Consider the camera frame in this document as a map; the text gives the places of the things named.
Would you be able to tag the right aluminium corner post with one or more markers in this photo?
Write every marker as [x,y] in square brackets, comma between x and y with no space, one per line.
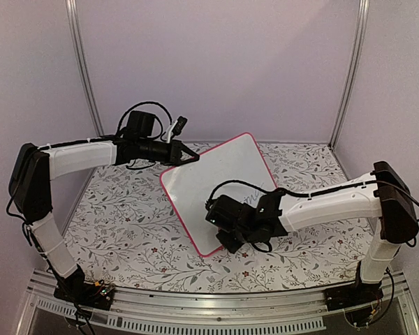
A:
[357,46]

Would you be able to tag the aluminium corner post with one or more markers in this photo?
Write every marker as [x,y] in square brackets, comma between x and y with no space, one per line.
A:
[78,48]
[357,46]

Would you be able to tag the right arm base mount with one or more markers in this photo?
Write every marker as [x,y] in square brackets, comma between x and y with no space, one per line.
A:
[351,295]

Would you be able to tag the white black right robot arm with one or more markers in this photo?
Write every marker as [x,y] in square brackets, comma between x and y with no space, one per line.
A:
[379,194]

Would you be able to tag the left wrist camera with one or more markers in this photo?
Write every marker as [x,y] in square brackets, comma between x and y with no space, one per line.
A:
[174,129]

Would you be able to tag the left aluminium corner post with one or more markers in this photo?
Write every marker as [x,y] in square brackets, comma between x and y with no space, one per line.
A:
[78,48]

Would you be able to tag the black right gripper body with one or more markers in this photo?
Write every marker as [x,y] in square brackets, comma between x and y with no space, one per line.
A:
[242,234]

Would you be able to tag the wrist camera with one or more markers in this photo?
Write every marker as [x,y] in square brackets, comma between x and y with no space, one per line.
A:
[209,204]
[174,129]

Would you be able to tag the aluminium front rail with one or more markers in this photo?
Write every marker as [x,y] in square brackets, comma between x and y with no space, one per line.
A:
[135,311]

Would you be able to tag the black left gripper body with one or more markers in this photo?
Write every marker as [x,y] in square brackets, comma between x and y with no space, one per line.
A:
[147,153]

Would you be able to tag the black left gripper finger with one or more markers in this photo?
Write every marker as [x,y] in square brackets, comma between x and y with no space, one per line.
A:
[179,149]
[180,161]

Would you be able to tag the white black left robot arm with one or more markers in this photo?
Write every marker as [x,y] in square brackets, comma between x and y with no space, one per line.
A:
[37,168]

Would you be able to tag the pink framed whiteboard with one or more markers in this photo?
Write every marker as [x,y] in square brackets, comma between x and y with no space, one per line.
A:
[189,186]

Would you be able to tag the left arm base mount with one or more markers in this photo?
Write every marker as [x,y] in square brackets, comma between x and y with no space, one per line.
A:
[94,295]

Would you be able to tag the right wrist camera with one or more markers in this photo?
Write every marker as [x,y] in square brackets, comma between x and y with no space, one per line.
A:
[209,204]

